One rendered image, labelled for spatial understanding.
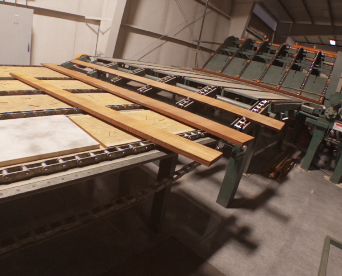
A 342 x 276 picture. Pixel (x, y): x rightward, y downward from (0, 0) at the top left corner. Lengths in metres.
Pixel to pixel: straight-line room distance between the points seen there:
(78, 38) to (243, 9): 9.04
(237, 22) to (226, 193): 11.67
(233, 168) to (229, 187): 0.19
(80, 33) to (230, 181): 6.37
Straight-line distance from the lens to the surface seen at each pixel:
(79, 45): 7.37
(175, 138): 1.10
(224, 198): 2.22
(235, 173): 2.07
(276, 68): 7.00
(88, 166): 0.87
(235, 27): 13.16
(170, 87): 2.45
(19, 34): 6.24
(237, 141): 1.32
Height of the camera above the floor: 1.25
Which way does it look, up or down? 19 degrees down
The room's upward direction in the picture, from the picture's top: 11 degrees clockwise
